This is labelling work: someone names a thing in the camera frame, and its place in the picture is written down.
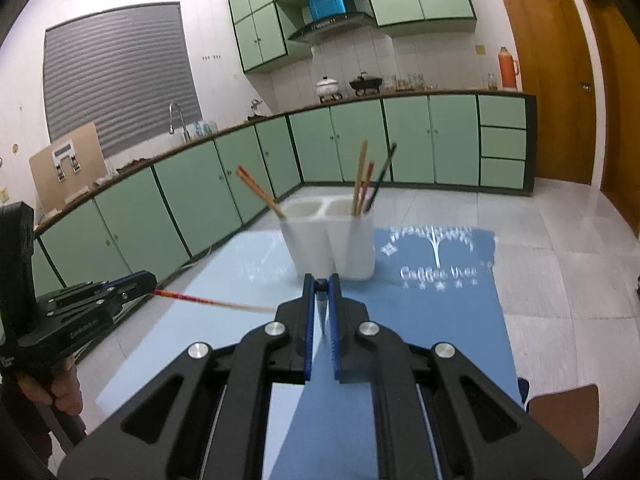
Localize red orange chopstick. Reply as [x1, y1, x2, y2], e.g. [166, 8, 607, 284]
[151, 289, 277, 313]

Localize plain bamboo chopstick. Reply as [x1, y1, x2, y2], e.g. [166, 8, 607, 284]
[350, 139, 368, 217]

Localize black chopstick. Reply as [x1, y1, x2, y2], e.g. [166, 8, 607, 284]
[314, 278, 329, 335]
[364, 142, 397, 212]

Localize green lower kitchen cabinets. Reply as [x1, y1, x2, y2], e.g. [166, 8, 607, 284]
[32, 91, 537, 295]

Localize green kitchen cabinets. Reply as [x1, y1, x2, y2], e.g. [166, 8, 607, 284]
[228, 0, 477, 74]
[32, 91, 537, 295]

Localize chrome kitchen faucet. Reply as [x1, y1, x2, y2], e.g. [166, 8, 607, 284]
[167, 102, 191, 143]

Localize green upper kitchen cabinets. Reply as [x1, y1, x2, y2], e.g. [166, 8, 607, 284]
[228, 0, 477, 74]

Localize person's left hand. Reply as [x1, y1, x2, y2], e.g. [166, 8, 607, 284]
[17, 358, 84, 416]

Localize light blue table mat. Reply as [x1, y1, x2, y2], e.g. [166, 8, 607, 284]
[94, 228, 312, 421]

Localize dark blue table mat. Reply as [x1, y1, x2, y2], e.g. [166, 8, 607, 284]
[269, 226, 522, 479]

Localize white utensil holder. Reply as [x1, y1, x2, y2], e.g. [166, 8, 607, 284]
[280, 195, 375, 281]

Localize red chopstick left compartment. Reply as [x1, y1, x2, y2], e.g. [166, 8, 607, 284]
[235, 165, 286, 221]

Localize cardboard box on counter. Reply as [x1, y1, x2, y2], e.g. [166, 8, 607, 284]
[29, 122, 108, 214]

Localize red chopstick in holder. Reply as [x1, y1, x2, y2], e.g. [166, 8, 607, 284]
[356, 160, 375, 216]

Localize black chopstick in holder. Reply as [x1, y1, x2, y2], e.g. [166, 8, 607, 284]
[364, 142, 397, 212]

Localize grey window blind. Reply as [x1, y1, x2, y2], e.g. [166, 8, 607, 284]
[42, 2, 203, 157]

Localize brown wooden stool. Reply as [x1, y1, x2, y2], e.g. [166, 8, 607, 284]
[527, 384, 600, 468]

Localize white cooking pot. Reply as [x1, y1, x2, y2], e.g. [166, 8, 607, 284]
[316, 76, 343, 103]

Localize black wok pan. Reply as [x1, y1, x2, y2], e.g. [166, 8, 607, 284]
[349, 73, 383, 96]

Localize black range hood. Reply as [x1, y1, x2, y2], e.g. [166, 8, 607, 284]
[288, 12, 376, 46]

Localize orange thermos flask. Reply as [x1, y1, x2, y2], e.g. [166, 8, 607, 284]
[498, 47, 520, 91]

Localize blue box above hood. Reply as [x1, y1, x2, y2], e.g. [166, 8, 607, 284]
[307, 0, 350, 21]

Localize brown wooden door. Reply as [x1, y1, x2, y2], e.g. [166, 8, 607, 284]
[584, 0, 639, 234]
[503, 0, 596, 184]

